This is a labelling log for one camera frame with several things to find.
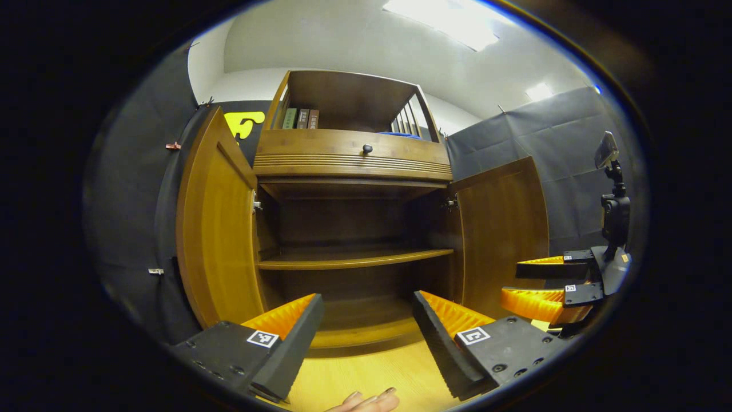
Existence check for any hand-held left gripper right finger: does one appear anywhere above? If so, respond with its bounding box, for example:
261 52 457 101
413 290 572 401

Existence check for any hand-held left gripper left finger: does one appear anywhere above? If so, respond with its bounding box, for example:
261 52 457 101
172 293 325 403

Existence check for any wooden shoe cabinet door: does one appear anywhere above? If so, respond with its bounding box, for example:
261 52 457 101
449 156 550 321
176 106 266 330

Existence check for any wooden double-door shoe cabinet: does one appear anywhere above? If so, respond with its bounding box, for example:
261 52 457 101
252 70 464 358

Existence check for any wooden cabinet shelf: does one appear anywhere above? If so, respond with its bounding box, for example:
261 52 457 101
257 248 455 271

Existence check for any wooden drawer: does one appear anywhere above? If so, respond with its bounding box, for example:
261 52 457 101
253 129 452 183

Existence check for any black backdrop cloth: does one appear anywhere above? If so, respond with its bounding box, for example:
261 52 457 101
83 43 650 344

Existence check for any large ceiling light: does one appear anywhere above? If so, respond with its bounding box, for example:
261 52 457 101
382 0 501 52

